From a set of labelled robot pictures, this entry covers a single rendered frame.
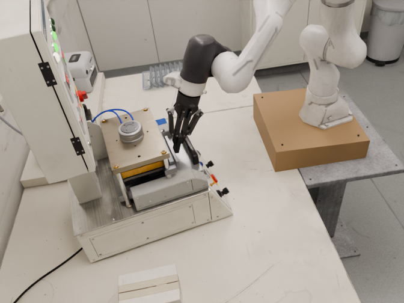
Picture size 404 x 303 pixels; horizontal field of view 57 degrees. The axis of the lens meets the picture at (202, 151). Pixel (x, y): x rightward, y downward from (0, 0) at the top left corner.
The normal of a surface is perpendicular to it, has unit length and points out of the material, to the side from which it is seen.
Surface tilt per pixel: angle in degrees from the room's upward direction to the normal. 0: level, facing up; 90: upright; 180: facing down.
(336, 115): 93
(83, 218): 0
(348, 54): 78
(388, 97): 0
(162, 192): 90
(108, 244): 90
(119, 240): 90
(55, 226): 0
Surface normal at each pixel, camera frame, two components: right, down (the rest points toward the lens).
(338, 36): -0.18, 0.57
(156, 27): 0.13, 0.66
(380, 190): -0.09, -0.74
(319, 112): -0.55, 0.51
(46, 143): 0.33, 0.61
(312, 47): -0.72, 0.48
